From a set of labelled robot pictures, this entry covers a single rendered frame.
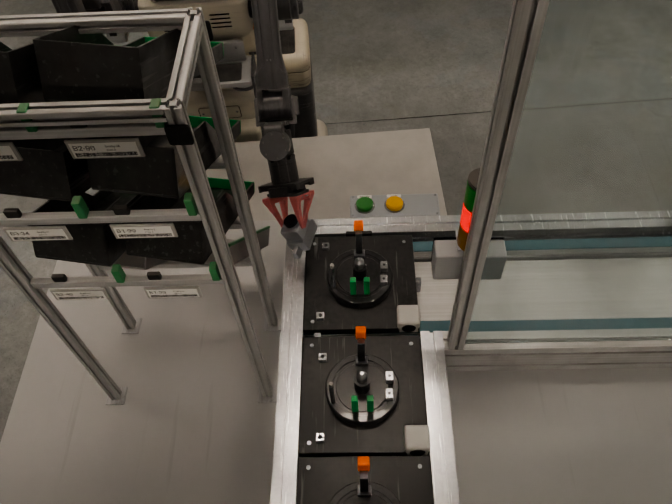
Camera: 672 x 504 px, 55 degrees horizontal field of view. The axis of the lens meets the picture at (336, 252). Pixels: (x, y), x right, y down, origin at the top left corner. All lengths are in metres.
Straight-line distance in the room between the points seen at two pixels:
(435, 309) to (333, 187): 0.47
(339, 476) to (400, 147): 0.94
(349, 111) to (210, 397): 2.03
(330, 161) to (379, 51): 1.82
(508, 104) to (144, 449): 0.99
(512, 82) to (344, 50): 2.78
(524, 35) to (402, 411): 0.75
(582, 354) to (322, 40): 2.58
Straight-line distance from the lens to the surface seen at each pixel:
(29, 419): 1.54
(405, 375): 1.29
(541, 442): 1.39
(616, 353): 1.44
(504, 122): 0.84
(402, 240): 1.45
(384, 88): 3.31
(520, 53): 0.77
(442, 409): 1.28
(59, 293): 1.12
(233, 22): 1.78
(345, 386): 1.25
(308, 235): 1.36
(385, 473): 1.22
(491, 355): 1.37
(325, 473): 1.22
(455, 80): 3.37
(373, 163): 1.76
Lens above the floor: 2.14
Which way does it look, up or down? 54 degrees down
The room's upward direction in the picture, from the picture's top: 5 degrees counter-clockwise
